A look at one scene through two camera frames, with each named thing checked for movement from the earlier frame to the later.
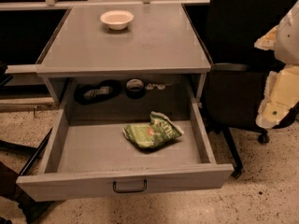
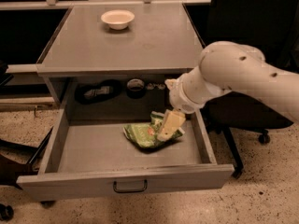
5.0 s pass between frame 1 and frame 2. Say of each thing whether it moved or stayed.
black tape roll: stayed
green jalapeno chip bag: stayed
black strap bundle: stayed
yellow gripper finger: moved
